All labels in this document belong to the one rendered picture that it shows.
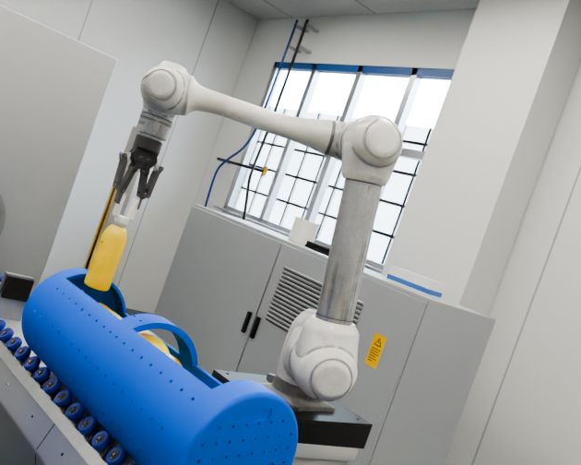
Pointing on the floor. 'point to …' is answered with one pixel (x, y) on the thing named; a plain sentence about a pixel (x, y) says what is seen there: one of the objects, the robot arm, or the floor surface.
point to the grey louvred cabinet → (438, 441)
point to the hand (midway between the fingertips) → (125, 207)
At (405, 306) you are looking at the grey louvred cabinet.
